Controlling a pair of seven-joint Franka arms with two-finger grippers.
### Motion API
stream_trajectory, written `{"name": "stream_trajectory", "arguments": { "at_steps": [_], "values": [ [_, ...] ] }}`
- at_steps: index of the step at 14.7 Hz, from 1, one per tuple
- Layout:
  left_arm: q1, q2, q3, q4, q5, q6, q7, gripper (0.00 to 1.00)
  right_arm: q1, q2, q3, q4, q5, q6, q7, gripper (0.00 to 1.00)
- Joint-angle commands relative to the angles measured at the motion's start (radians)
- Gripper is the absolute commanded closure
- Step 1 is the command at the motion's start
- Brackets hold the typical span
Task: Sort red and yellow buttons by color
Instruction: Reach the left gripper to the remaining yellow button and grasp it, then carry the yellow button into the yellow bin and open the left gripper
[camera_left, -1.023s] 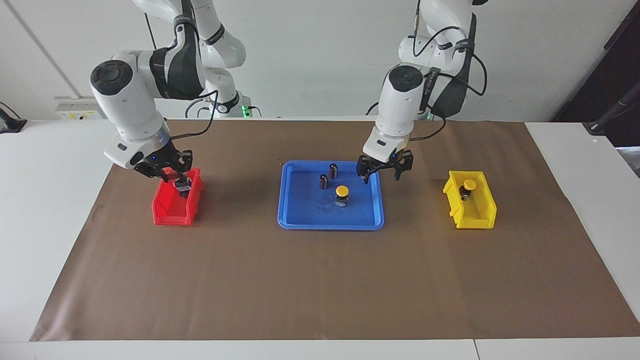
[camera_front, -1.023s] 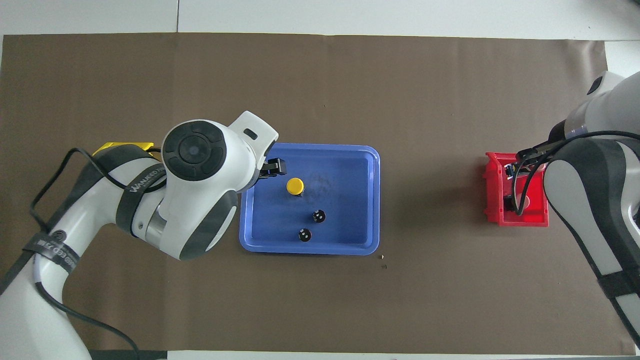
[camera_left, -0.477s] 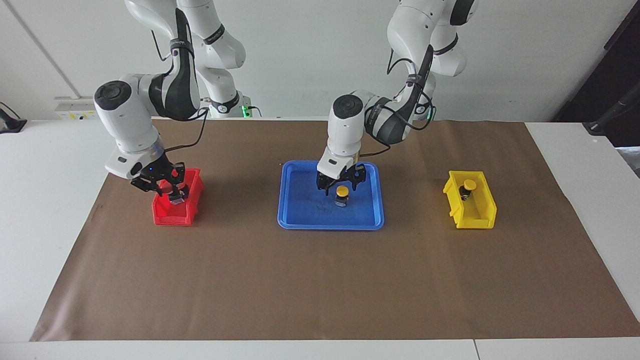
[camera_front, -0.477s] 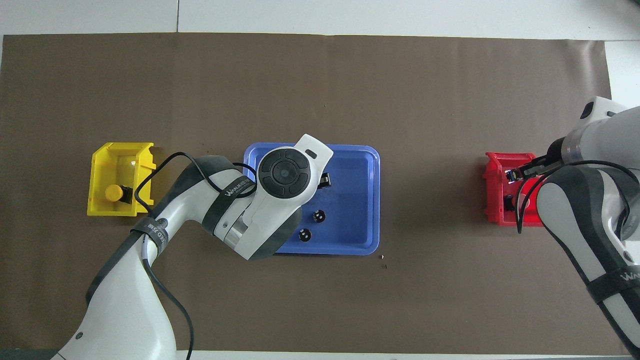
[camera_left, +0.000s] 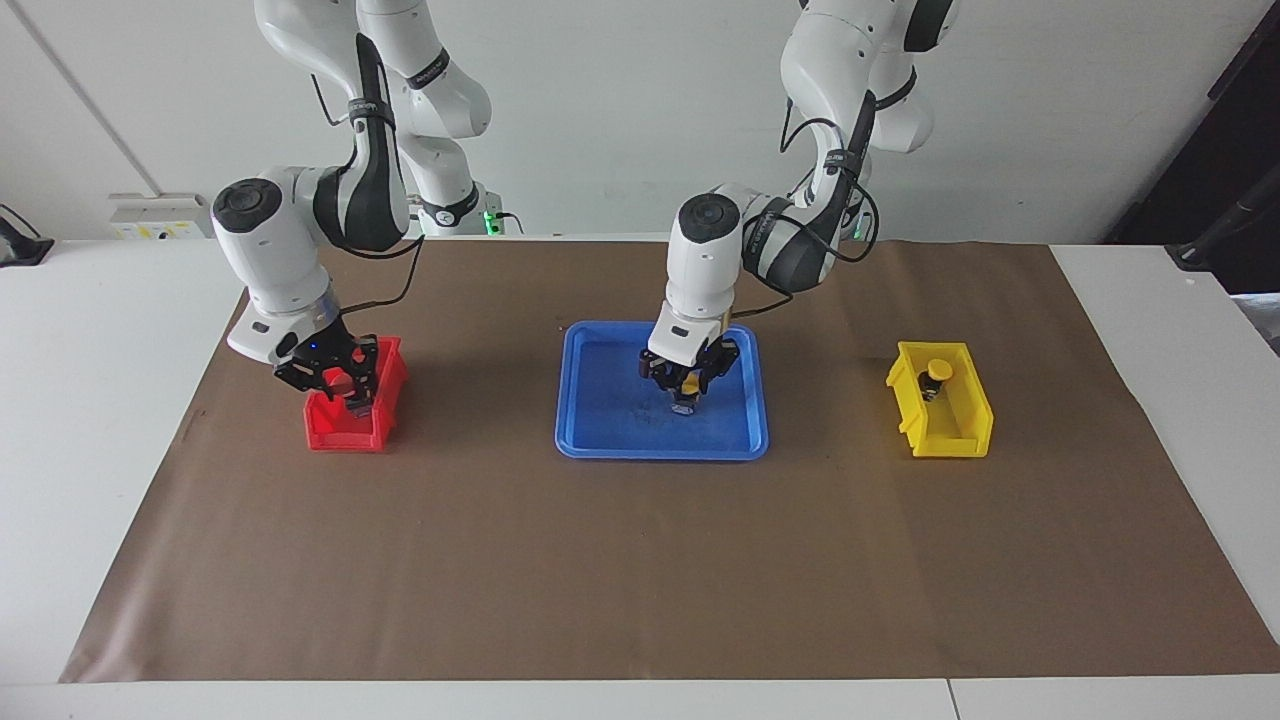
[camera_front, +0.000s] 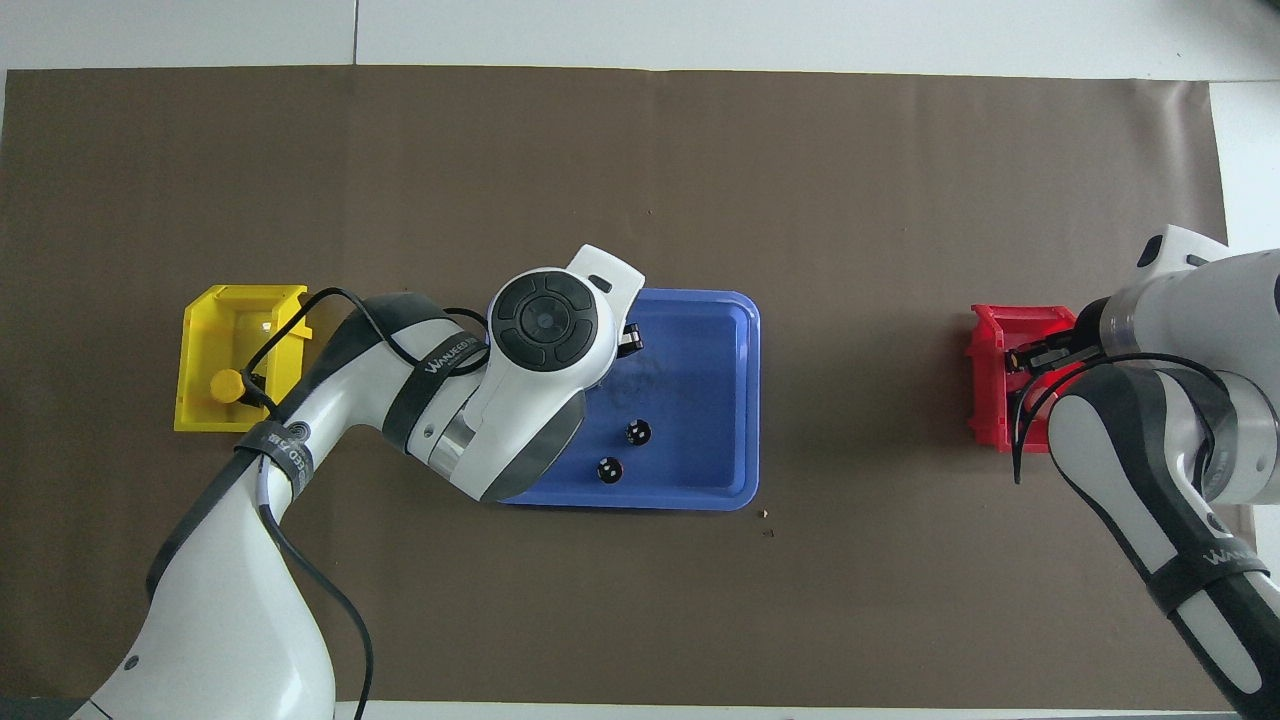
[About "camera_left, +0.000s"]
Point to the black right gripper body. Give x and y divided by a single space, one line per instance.
320 350

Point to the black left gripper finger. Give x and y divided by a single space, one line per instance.
722 358
663 383

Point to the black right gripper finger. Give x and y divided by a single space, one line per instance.
305 378
366 358

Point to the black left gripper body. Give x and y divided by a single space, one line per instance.
700 365

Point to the yellow push button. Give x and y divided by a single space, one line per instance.
686 392
937 372

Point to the red push button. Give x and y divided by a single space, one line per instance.
345 385

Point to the red plastic bin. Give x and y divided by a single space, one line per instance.
340 438

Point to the blue plastic tray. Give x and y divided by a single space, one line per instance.
610 430

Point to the brown paper mat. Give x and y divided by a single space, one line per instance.
640 560

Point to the yellow plastic bin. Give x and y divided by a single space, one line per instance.
950 445

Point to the black stand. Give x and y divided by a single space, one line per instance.
1205 248

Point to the dark panel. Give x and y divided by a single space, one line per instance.
1230 130

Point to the white wall power box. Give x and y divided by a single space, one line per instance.
160 215

